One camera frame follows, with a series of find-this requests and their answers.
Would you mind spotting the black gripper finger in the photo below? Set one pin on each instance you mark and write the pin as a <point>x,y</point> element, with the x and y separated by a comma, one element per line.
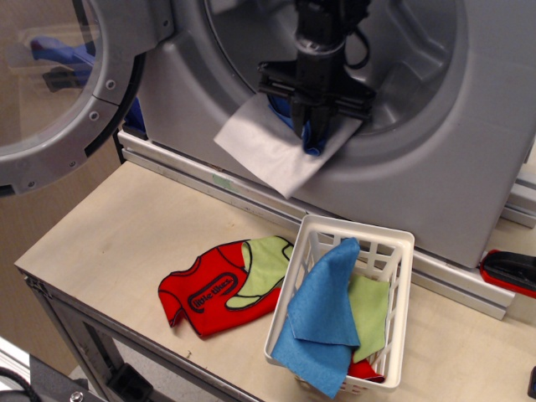
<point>319,120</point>
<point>301,109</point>

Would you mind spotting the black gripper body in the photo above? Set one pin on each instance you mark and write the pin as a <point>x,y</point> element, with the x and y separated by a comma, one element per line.
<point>318,77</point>

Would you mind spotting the dark blue garment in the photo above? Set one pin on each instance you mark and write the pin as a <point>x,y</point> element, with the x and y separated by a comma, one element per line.
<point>281,108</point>

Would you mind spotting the light blue felt cloth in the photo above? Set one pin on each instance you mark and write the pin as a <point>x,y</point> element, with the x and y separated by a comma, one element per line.
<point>319,333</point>

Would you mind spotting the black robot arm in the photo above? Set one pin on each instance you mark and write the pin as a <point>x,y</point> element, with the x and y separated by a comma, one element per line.
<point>328,23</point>

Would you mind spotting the grey toy washing machine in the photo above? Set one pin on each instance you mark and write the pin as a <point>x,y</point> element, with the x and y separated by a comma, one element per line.
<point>452,120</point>

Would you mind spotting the white plastic laundry basket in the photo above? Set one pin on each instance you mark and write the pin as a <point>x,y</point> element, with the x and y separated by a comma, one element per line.
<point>385,255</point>

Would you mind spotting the round grey machine door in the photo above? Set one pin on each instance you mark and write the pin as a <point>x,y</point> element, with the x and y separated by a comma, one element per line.
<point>54,116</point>

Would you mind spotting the white grey cloth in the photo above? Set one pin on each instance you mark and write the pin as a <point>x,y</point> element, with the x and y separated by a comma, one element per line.
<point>266,146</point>

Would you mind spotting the green shirt on table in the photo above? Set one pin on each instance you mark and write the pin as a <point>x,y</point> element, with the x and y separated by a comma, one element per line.
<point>266,261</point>

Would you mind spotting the green cloth in basket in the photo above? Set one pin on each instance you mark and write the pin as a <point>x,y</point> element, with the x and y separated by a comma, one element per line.
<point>369,301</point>

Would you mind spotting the red little tikes shirt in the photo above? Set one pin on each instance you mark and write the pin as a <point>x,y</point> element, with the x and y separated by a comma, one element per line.
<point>207,294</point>

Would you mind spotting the red black clamp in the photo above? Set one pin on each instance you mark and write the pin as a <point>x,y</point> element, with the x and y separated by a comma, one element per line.
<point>510,271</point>

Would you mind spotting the red cloth in basket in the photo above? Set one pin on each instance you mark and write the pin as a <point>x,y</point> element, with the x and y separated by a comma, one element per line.
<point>363,370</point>

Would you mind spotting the blue clamp behind door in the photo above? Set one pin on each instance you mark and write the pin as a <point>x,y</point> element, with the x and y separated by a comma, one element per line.
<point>52,49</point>

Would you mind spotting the aluminium extrusion rail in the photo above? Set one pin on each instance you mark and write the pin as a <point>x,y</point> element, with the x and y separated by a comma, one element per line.
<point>461,284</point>

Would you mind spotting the metal table frame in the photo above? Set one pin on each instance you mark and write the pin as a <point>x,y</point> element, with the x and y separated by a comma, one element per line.
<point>92,338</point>

